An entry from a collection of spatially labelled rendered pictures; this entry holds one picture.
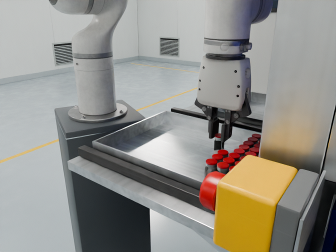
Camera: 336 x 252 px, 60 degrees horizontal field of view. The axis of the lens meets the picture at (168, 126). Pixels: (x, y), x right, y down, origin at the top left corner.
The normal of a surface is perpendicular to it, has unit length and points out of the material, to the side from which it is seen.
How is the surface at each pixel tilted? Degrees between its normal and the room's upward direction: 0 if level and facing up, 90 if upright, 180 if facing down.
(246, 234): 90
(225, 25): 90
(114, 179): 0
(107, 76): 90
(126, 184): 0
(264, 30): 90
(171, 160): 0
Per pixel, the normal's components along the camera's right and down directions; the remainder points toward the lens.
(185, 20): -0.59, 0.29
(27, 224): 0.00, -0.93
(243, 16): 0.47, 0.33
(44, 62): 0.80, 0.22
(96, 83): 0.26, 0.35
